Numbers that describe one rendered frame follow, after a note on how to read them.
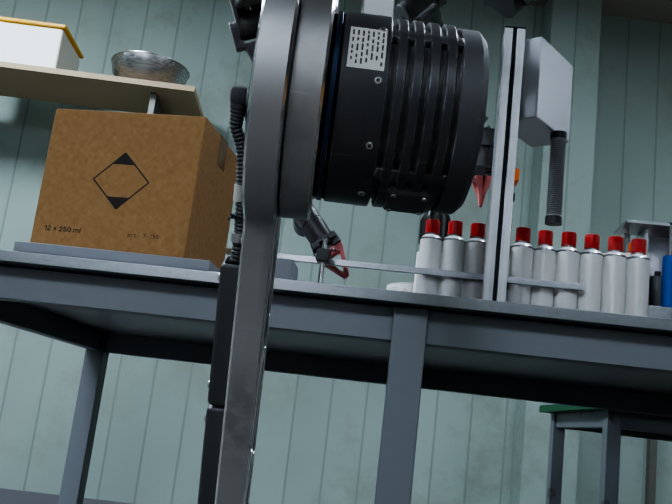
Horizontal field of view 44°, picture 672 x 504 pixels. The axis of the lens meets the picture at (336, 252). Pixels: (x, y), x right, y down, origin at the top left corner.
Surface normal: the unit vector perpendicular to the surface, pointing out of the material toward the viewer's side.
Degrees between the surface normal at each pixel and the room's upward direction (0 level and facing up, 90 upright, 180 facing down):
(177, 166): 90
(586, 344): 90
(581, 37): 90
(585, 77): 90
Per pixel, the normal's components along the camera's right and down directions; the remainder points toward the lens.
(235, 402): 0.00, 0.23
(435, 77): 0.06, -0.27
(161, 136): -0.15, -0.22
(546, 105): 0.77, -0.04
